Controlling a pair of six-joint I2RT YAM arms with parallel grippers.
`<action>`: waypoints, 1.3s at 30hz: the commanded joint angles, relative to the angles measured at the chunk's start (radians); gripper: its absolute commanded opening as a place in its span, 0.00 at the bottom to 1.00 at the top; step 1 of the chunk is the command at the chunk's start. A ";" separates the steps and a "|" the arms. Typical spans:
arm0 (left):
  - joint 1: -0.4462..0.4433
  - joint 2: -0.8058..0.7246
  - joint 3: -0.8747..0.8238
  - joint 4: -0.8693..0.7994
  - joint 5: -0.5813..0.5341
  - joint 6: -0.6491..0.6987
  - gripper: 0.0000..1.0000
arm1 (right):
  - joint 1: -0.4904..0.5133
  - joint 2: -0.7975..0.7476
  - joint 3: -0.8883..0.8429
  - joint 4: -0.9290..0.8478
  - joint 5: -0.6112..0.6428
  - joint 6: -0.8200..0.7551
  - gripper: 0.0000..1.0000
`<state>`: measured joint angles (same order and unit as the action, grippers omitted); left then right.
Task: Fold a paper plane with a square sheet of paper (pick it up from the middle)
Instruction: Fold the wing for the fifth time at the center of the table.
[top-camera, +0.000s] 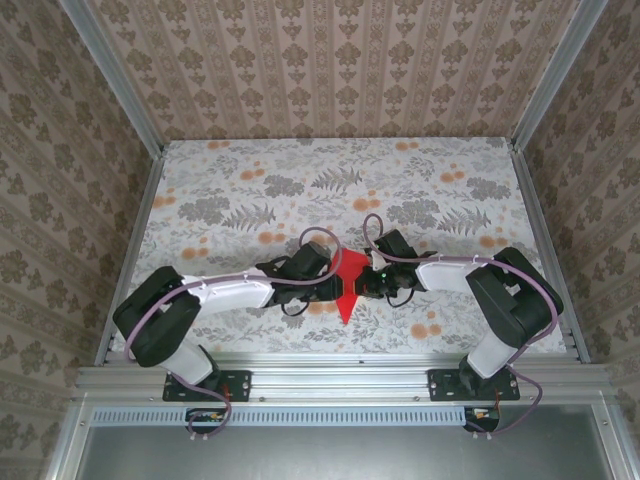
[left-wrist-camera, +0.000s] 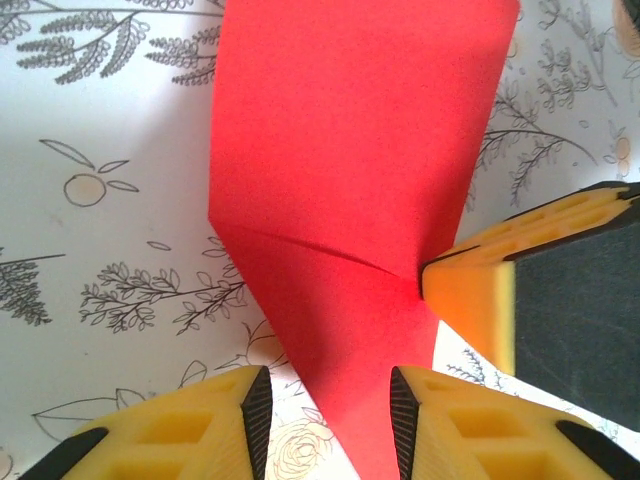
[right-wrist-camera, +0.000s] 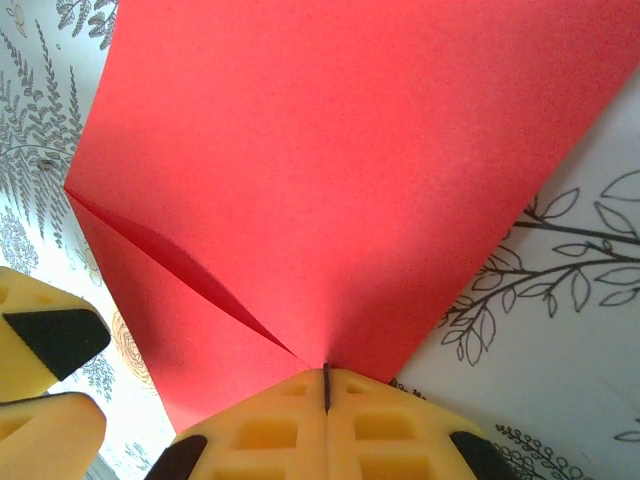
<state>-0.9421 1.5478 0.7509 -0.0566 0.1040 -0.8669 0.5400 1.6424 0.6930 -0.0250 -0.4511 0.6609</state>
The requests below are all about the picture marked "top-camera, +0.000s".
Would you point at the red paper sheet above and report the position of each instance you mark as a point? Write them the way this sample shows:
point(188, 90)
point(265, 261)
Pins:
point(352, 262)

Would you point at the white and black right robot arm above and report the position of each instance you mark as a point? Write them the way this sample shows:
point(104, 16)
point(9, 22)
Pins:
point(515, 305)

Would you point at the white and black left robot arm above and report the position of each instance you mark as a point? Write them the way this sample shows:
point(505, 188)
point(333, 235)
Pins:
point(155, 315)

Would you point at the floral patterned table cover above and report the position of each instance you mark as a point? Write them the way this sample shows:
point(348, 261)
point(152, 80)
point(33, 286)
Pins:
point(250, 165)

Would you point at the grey metal panel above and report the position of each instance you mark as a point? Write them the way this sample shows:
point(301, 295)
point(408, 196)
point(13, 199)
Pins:
point(340, 450)

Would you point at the black connector board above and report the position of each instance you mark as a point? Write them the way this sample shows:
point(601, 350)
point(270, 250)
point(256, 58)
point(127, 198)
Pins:
point(205, 422)
point(482, 420)

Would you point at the aluminium frame cross rail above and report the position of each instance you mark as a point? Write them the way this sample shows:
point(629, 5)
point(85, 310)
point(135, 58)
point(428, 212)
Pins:
point(340, 375)

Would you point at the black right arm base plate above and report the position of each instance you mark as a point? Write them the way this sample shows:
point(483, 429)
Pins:
point(440, 385)

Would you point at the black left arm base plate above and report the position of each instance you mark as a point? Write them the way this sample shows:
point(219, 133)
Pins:
point(240, 385)

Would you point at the aluminium table side rail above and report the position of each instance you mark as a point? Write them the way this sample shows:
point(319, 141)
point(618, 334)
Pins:
point(540, 225)
point(136, 225)

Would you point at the aluminium frame post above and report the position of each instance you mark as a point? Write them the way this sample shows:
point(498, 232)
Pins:
point(118, 75)
point(556, 75)

